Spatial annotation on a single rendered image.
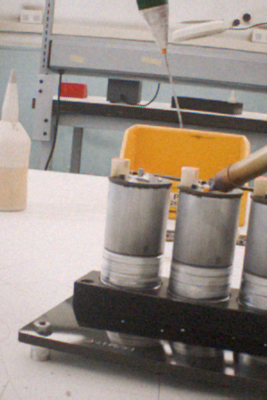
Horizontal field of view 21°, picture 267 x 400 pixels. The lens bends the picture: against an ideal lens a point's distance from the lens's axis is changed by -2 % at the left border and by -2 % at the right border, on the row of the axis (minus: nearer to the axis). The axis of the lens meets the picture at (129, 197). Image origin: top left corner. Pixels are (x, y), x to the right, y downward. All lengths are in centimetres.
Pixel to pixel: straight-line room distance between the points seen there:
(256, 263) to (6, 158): 28
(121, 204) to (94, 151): 447
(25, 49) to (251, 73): 252
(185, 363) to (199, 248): 5
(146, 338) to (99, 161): 449
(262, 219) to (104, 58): 232
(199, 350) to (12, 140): 29
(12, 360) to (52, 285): 10
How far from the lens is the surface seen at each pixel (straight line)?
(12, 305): 32
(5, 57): 486
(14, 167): 52
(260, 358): 26
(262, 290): 27
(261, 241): 27
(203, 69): 254
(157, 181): 28
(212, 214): 27
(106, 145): 473
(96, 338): 26
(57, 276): 37
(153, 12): 26
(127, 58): 256
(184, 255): 28
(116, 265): 28
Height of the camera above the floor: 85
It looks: 9 degrees down
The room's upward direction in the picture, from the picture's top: 5 degrees clockwise
